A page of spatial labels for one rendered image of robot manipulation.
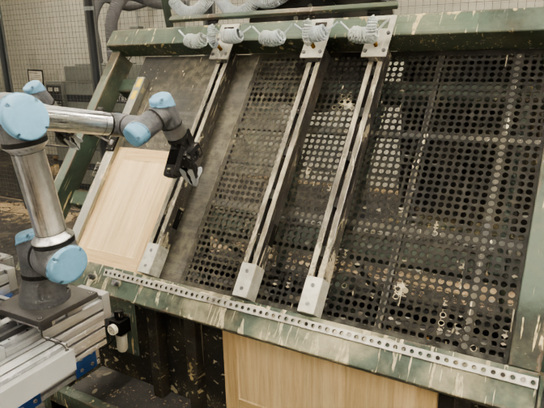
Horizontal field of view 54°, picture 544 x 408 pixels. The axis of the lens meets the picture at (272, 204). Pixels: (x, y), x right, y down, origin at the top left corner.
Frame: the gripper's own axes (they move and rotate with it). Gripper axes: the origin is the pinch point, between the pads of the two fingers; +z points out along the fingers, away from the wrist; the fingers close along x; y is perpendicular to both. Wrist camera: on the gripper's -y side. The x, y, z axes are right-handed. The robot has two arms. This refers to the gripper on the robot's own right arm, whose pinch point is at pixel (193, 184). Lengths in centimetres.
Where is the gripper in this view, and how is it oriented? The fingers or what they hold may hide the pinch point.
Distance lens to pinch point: 192.8
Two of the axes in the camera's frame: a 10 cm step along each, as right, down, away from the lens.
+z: 2.4, 7.4, 6.3
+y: 4.2, -6.7, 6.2
